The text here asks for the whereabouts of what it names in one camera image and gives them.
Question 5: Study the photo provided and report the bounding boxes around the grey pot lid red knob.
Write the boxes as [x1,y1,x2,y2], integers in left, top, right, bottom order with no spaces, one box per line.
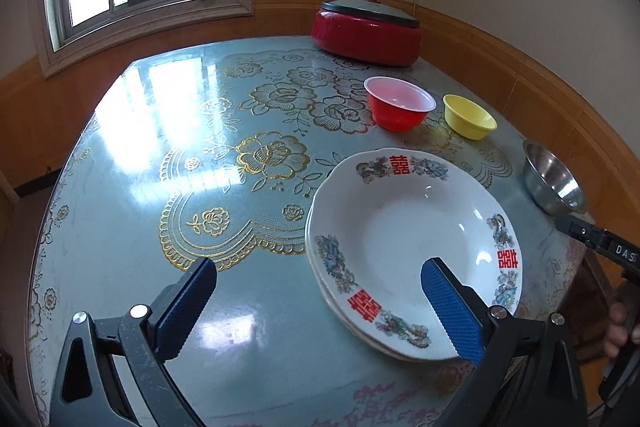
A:
[320,0,420,29]

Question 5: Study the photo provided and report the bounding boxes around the red electric pot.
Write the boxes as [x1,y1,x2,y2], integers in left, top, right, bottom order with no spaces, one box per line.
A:
[311,9,422,66]

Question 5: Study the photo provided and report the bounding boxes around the dark wooden chair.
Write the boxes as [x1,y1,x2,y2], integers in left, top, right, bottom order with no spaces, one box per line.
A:
[560,242,618,365]

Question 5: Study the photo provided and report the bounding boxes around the stainless steel bowl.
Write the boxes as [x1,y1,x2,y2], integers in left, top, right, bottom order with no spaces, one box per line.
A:
[522,139,587,216]

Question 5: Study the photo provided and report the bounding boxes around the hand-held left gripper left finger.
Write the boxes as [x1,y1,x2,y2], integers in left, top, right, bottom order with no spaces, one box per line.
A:
[49,257,219,427]

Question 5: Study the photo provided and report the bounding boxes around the white plate floral rim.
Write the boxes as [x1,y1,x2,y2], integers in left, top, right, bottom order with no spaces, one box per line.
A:
[305,202,461,362]

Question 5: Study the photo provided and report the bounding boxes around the red plastic bowl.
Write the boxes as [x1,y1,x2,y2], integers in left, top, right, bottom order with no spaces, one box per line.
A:
[364,76,437,132]

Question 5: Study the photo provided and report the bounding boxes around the person's right hand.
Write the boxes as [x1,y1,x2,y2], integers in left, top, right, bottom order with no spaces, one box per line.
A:
[602,301,630,359]

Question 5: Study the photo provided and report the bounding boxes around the yellow plastic bowl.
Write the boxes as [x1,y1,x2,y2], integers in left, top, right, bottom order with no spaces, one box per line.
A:
[443,94,497,140]

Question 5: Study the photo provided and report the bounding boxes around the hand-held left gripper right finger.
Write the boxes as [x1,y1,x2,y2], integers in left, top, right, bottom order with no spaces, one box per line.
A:
[421,257,591,427]

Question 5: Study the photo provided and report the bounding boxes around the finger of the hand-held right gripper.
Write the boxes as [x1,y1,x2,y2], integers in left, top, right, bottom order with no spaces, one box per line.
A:
[555,213,608,253]

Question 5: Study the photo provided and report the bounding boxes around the small white plate red characters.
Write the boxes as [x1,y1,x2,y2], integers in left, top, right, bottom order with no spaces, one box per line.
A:
[309,147,524,360]

